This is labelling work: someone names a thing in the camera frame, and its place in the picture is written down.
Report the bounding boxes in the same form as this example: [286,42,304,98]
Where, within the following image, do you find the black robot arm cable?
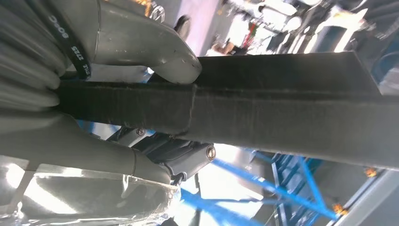
[26,0,93,80]

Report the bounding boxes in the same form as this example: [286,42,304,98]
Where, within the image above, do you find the blue metal shelf rack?
[179,149,343,226]

